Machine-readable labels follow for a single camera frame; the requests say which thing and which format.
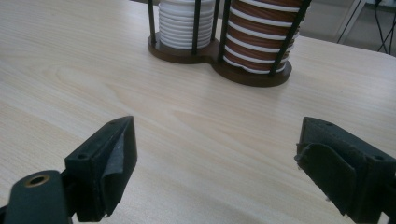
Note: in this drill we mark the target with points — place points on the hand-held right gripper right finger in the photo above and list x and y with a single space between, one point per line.
348 174

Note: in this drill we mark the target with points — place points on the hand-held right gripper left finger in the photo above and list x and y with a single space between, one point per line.
93 174

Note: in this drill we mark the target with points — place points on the brown cup holder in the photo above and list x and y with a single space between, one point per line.
249 79

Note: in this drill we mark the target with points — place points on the stack of brown cups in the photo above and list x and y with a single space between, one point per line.
258 40

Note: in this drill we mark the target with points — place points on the stack of white cups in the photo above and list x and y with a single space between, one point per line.
179 25

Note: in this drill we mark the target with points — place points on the white metal post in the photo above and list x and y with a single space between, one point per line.
351 18

